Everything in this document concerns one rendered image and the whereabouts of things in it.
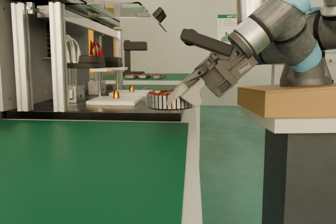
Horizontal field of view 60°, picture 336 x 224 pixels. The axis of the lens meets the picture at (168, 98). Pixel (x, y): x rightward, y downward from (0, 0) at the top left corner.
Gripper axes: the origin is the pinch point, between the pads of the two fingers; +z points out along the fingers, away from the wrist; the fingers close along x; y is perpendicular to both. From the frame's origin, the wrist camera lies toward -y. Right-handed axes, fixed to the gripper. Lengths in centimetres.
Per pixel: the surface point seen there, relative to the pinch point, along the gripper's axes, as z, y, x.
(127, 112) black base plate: 11.6, -3.8, 8.5
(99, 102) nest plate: 19.6, -12.1, 20.4
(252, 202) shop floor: 22, 92, 118
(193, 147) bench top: 0.4, 9.0, -15.0
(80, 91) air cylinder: 24.4, -19.7, 27.6
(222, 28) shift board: -100, -12, 560
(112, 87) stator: 29, -20, 80
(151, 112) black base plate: 7.0, 0.3, 8.2
